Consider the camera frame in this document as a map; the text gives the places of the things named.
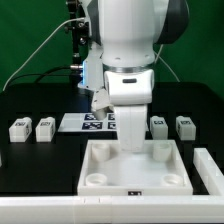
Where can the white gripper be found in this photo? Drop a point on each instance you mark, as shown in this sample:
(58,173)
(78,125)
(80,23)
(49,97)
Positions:
(130,94)

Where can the white L-shaped fence wall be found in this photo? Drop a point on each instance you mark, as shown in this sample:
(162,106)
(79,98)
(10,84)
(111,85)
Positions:
(207,208)

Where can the white sheet with tags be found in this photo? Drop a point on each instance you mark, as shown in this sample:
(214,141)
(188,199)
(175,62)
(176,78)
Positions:
(86,122)

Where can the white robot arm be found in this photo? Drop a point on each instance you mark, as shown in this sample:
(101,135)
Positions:
(118,68)

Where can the white square tabletop panel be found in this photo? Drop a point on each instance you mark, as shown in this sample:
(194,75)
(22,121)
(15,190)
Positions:
(157,170)

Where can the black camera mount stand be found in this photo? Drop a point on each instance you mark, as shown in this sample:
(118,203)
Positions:
(79,33)

